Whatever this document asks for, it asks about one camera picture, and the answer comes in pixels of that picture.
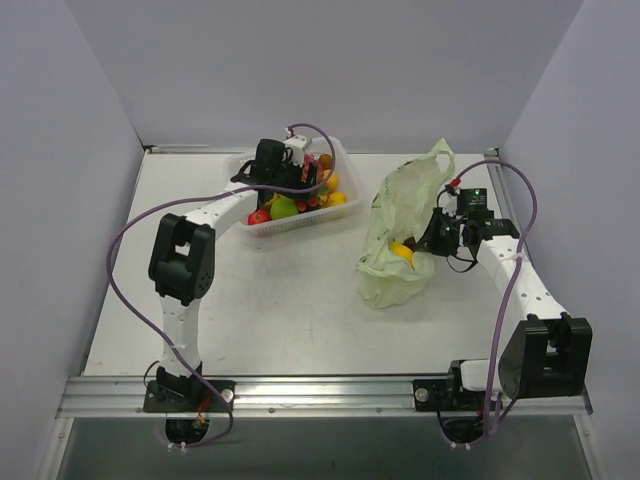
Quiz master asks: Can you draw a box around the dark red plum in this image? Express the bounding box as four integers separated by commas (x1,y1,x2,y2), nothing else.
403,237,416,251

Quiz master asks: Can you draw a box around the pink grape bunch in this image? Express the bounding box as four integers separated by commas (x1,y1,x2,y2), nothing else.
301,154,319,184

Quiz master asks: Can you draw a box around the light green apple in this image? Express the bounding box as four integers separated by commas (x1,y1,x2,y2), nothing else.
270,197,299,220

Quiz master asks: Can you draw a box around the light green plastic bag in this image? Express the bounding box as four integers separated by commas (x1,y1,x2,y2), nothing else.
356,139,455,309

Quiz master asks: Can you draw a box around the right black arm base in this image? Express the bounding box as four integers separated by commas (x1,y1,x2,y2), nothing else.
409,359,489,417

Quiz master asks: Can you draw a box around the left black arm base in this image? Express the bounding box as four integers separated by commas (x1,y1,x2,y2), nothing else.
142,367,236,413

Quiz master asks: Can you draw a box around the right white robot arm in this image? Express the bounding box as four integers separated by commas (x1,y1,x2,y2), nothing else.
416,208,593,409

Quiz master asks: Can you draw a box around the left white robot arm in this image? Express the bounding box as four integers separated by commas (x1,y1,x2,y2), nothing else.
149,135,317,411

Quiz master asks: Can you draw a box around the red apple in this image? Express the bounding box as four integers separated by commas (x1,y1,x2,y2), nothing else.
247,209,272,225

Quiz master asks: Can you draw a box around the brown kiwi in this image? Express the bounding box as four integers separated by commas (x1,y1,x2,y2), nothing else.
318,153,333,170

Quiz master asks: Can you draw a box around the orange fruit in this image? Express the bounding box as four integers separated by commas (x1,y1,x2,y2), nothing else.
323,170,340,193

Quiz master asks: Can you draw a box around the small yellow lemon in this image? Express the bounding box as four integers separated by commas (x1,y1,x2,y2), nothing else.
326,192,347,207

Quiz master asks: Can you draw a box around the white perforated plastic basket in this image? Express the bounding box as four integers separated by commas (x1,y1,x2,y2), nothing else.
223,135,363,239

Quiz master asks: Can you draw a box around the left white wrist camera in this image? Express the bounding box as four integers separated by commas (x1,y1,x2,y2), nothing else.
283,134,311,165

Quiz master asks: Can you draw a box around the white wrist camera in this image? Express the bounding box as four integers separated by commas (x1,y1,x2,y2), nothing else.
283,134,311,165
449,188,494,222

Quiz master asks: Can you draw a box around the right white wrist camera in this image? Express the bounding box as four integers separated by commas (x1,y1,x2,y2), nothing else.
449,188,494,222

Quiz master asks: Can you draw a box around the aluminium table edge rail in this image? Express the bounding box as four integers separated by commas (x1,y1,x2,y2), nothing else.
54,372,594,421

